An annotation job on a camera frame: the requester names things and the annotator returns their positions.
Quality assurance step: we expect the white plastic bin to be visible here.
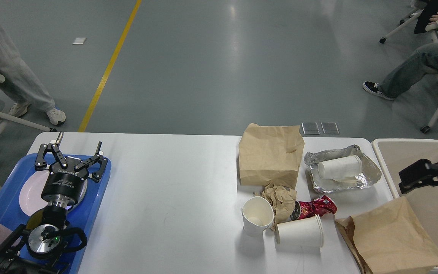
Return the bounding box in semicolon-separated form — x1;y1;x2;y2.
372;139;438;274

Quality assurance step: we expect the floor socket plate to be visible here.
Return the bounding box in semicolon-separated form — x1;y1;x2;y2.
301;123;320;135
321;123;340;135

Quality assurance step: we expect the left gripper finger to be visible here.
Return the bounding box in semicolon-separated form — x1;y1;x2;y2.
74;141;109;183
34;132;68;171

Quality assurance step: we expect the blue plastic tray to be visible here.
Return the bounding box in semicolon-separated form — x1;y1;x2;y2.
0;154;111;274

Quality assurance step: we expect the brown paper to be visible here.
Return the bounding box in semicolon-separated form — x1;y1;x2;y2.
335;197;438;274
259;183;297;231

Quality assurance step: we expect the white paper cup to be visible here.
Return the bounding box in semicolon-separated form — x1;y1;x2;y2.
241;196;274;236
275;215;324;248

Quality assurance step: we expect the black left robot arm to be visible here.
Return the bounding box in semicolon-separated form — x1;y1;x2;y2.
0;132;111;274

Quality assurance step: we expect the crumpled brown paper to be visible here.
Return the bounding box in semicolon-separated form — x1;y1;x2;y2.
259;183;297;231

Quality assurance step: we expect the light green plate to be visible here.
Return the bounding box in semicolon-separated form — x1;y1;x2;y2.
67;184;87;212

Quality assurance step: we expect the brown paper bag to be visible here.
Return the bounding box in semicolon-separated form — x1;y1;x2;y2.
239;123;305;189

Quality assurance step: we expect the lying white paper cup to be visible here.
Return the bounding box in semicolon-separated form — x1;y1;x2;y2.
275;215;324;248

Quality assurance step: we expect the right floor socket plate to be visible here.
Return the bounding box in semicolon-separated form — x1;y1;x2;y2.
321;123;340;135

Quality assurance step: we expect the left floor socket plate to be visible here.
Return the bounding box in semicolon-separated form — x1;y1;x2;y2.
301;123;320;135

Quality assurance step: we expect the aluminium foil tray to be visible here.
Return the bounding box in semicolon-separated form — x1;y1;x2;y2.
304;145;382;194

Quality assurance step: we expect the red snack wrapper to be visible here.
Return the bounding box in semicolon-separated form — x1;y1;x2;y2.
290;195;338;221

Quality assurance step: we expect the standing person in black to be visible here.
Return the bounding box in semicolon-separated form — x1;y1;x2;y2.
0;25;66;125

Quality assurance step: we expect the seated person in jeans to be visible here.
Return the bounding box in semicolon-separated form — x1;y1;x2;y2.
363;7;438;101

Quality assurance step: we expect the pink plate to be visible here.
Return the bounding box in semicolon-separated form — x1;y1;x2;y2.
19;170;89;215

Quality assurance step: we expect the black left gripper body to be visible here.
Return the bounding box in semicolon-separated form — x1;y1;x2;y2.
41;169;90;206

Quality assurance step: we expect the white container in foil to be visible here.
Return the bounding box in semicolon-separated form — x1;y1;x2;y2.
318;155;363;180

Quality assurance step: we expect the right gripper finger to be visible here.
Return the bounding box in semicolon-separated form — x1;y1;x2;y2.
398;159;438;194

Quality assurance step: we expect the dark teal mug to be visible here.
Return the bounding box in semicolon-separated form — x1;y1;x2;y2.
25;209;44;231

